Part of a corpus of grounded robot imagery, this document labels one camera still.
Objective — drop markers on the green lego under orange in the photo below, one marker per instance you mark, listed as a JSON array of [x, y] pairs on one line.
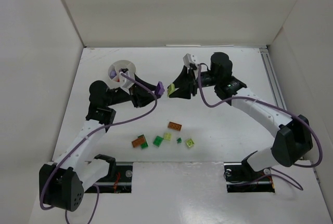
[[145, 144]]

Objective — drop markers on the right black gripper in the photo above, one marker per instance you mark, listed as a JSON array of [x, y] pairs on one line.
[[192, 84]]

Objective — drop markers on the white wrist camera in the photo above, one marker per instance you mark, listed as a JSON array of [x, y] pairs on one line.
[[127, 78], [191, 61]]

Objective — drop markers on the aluminium rail right edge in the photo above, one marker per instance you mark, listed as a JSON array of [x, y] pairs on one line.
[[272, 78]]

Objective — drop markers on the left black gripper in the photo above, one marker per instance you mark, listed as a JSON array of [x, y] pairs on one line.
[[136, 95]]

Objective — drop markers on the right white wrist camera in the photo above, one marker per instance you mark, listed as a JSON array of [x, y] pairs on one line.
[[191, 61]]

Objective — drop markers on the pale yellow lego from stack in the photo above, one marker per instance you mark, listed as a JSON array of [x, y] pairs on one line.
[[171, 89]]

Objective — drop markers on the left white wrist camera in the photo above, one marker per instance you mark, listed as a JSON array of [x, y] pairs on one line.
[[127, 78]]

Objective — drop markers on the lime transparent lego brick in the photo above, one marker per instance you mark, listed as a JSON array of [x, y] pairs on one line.
[[189, 143]]

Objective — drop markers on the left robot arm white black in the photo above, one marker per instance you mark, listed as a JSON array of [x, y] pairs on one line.
[[63, 182]]

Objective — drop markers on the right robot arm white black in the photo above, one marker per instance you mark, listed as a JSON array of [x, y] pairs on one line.
[[292, 135]]

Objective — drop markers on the green lego brick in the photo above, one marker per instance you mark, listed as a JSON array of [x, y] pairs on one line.
[[157, 141]]

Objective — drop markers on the light purple lego brick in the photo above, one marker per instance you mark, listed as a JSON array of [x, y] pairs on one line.
[[113, 74]]

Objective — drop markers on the pale yellow lego brick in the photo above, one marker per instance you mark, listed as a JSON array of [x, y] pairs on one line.
[[167, 136]]

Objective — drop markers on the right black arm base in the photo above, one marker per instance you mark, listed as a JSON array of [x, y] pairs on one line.
[[241, 178]]

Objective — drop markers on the orange lego brick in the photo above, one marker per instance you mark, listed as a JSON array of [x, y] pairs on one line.
[[174, 126], [138, 141]]

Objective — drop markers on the white round divided container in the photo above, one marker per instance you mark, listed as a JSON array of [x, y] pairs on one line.
[[115, 79]]

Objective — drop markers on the orange lego brick left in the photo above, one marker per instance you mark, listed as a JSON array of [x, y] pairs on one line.
[[138, 141]]

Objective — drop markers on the orange lego brick right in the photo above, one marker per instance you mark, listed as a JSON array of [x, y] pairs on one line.
[[174, 126]]

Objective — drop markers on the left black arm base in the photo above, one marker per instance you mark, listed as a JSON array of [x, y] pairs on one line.
[[117, 178]]

